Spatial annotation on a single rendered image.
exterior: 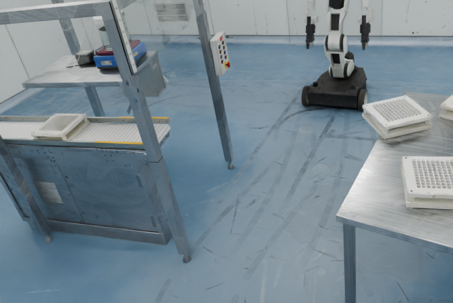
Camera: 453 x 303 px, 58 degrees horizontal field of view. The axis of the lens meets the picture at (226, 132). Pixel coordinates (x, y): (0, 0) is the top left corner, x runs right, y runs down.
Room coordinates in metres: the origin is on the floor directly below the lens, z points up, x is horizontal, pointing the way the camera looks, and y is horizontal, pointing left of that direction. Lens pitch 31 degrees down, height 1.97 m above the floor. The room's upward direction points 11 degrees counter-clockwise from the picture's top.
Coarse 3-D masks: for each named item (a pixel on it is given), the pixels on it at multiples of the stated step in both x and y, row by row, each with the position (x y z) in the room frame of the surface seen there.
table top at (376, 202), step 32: (416, 96) 1.96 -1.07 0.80; (448, 96) 1.90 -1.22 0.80; (448, 128) 1.61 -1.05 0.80; (384, 160) 1.46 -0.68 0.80; (352, 192) 1.29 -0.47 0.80; (384, 192) 1.26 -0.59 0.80; (352, 224) 1.14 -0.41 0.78; (384, 224) 1.09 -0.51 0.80; (416, 224) 1.06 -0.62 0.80; (448, 224) 1.03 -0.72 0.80
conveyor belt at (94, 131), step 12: (0, 132) 2.49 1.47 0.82; (12, 132) 2.46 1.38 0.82; (24, 132) 2.42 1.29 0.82; (84, 132) 2.26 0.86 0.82; (96, 132) 2.23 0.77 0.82; (108, 132) 2.20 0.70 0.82; (120, 132) 2.17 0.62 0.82; (132, 132) 2.14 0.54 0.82; (156, 132) 2.08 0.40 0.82; (36, 144) 2.24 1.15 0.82
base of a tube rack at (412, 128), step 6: (366, 120) 1.81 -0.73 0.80; (372, 120) 1.76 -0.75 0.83; (372, 126) 1.74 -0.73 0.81; (378, 126) 1.70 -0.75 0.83; (402, 126) 1.66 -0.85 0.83; (408, 126) 1.65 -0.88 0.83; (414, 126) 1.64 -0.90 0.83; (420, 126) 1.63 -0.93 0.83; (426, 126) 1.63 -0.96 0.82; (378, 132) 1.67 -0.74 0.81; (390, 132) 1.63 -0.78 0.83; (396, 132) 1.62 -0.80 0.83; (402, 132) 1.62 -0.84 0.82; (408, 132) 1.62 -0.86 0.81; (384, 138) 1.62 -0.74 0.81
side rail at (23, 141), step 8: (40, 144) 2.20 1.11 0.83; (48, 144) 2.18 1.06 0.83; (56, 144) 2.15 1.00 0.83; (64, 144) 2.13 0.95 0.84; (72, 144) 2.10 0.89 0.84; (80, 144) 2.08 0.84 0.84; (88, 144) 2.06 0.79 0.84; (96, 144) 2.04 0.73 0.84; (104, 144) 2.02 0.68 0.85; (112, 144) 2.00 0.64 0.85; (120, 144) 1.97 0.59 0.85; (128, 144) 1.95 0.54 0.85; (136, 144) 1.93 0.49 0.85
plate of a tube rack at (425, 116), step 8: (368, 104) 1.85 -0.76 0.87; (416, 104) 1.76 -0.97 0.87; (368, 112) 1.79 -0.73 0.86; (376, 112) 1.76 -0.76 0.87; (424, 112) 1.68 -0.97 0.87; (376, 120) 1.70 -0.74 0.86; (384, 120) 1.67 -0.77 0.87; (400, 120) 1.65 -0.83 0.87; (408, 120) 1.63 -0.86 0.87; (416, 120) 1.62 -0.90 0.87; (424, 120) 1.63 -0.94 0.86; (384, 128) 1.62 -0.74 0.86
